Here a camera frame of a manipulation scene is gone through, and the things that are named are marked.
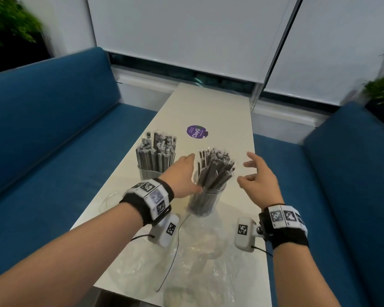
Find person's right hand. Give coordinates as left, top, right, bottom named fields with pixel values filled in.
left=237, top=152, right=285, bottom=210

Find person's left hand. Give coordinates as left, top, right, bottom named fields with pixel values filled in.
left=161, top=153, right=204, bottom=199

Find person's left forearm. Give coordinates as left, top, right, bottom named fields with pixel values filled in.
left=0, top=201, right=145, bottom=307

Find person's right forearm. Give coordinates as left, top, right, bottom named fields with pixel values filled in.
left=271, top=244, right=340, bottom=307

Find round clear plastic cup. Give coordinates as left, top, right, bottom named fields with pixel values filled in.
left=188, top=171, right=227, bottom=218

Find bundle of wrapped black straws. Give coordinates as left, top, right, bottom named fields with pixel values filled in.
left=196, top=148, right=236, bottom=191
left=136, top=132, right=177, bottom=172

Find black wristband with marker tiles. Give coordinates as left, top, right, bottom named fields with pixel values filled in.
left=258, top=204, right=310, bottom=250
left=119, top=178, right=175, bottom=227

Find square clear plastic holder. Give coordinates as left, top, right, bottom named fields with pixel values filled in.
left=136, top=132, right=177, bottom=181

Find round purple sticker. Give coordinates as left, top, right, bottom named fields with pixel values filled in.
left=186, top=125, right=209, bottom=140

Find crumpled clear plastic bag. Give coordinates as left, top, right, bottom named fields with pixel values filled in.
left=97, top=192, right=245, bottom=307

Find blue upholstered sofa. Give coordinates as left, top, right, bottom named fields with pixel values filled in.
left=253, top=101, right=384, bottom=307
left=0, top=46, right=158, bottom=293

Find white roller blind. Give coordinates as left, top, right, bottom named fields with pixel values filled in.
left=263, top=0, right=384, bottom=107
left=86, top=0, right=301, bottom=84

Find green potted plant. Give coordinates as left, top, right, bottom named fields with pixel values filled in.
left=0, top=0, right=52, bottom=76
left=362, top=50, right=384, bottom=126

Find white wrist camera with marker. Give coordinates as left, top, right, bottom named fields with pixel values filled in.
left=147, top=213, right=180, bottom=248
left=234, top=217, right=265, bottom=253

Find thin black cable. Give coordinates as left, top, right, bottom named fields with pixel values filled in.
left=130, top=213, right=191, bottom=292
left=252, top=245, right=274, bottom=257

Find window frame post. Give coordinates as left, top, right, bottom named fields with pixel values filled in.
left=249, top=0, right=305, bottom=112

